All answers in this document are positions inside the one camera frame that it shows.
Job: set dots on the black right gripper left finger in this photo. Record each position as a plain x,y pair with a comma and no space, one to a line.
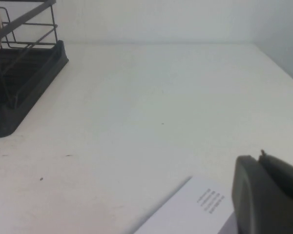
258,207

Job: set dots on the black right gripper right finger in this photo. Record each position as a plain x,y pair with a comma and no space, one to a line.
280,171

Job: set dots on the black plastic drip tray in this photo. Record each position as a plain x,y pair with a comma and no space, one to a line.
39,90

